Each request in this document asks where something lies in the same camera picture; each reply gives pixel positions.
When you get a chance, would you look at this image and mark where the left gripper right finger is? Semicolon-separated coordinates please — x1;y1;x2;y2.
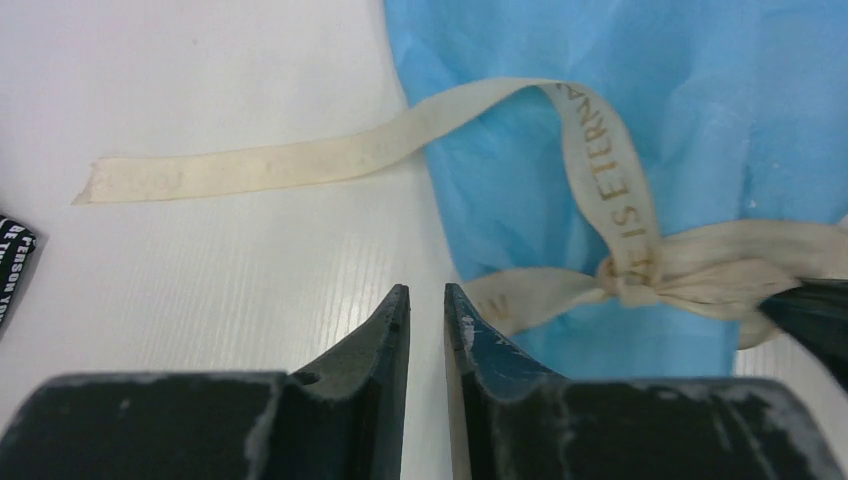
444;284;845;479

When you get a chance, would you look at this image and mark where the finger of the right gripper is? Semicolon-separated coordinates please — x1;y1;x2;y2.
758;279;847;391

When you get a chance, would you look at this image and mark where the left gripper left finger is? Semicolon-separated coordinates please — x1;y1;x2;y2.
1;285;410;479

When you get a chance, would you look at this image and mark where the cream ribbon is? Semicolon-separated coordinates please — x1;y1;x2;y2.
77;77;847;349

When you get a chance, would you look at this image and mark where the blue wrapping paper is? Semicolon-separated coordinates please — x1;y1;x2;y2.
382;0;848;380

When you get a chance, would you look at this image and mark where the black printed garment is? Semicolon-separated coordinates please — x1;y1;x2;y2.
1;215;37;324

